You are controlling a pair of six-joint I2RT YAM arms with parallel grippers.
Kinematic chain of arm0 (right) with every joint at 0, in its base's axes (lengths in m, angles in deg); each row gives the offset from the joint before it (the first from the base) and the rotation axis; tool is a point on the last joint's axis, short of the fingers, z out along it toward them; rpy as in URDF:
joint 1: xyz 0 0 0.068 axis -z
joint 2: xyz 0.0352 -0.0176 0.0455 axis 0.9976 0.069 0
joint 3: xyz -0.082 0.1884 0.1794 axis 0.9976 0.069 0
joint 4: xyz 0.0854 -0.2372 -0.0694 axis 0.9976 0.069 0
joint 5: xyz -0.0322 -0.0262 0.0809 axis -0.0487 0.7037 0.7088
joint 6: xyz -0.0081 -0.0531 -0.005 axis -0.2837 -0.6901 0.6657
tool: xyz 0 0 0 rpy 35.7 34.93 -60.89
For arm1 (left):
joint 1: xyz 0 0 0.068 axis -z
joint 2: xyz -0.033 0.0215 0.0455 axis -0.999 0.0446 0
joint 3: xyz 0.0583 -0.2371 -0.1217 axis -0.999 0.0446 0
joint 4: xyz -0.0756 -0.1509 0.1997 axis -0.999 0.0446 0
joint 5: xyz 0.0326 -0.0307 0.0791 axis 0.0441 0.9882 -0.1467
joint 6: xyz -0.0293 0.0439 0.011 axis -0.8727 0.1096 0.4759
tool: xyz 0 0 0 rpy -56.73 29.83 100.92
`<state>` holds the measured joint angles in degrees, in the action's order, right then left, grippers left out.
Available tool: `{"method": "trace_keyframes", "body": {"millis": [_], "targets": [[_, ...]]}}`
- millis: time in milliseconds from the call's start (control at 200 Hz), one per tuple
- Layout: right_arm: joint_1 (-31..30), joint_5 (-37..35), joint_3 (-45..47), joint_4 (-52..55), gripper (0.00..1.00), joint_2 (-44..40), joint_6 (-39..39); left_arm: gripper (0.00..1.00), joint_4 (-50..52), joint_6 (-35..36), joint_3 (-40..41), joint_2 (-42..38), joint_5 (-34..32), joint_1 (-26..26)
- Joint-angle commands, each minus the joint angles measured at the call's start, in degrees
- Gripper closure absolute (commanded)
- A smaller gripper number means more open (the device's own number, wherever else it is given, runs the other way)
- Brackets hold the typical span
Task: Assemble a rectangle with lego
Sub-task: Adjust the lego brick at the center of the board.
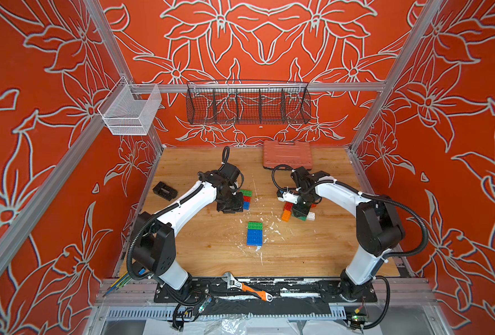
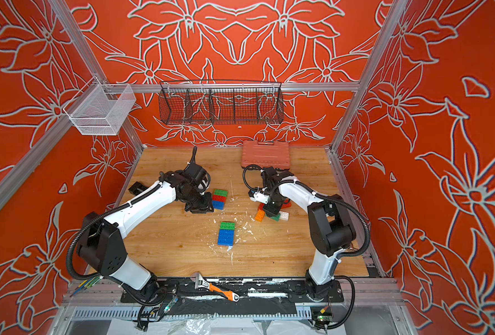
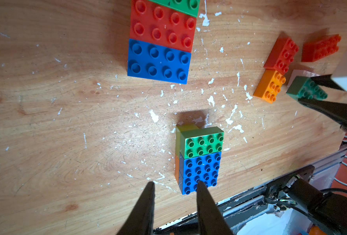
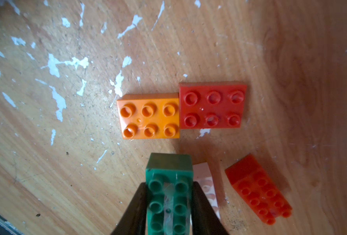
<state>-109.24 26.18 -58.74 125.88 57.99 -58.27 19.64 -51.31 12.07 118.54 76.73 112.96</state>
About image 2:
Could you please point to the red plastic tool case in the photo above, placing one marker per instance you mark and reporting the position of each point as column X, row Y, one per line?
column 266, row 154

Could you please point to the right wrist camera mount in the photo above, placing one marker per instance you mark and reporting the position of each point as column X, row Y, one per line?
column 258, row 196

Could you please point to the blue lego brick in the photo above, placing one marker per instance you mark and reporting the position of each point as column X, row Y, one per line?
column 226, row 234
column 218, row 205
column 226, row 240

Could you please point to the black wire basket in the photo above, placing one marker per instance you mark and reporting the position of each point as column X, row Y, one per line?
column 228, row 103

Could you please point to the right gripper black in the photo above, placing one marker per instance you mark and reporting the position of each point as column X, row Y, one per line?
column 274, row 210

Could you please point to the hex key set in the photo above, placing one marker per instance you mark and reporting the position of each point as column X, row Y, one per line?
column 86, row 285

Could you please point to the small black box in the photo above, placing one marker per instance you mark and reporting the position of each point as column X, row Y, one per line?
column 135, row 187

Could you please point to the clear plastic bin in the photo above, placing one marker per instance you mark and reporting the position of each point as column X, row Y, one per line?
column 98, row 112

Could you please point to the orange lego brick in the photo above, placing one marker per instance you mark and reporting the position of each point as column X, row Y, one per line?
column 259, row 217

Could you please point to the blue lego brick front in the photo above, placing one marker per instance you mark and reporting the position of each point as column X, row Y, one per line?
column 226, row 240

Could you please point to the orange handled adjustable wrench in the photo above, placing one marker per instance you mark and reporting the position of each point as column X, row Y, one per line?
column 201, row 283

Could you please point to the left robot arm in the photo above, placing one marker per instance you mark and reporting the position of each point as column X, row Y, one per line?
column 98, row 249

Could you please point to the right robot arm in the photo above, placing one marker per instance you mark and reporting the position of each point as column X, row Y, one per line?
column 337, row 229

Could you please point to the white lego brick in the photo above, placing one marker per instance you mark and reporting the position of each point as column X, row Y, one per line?
column 283, row 216

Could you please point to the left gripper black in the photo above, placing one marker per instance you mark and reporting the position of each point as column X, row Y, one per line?
column 206, row 207

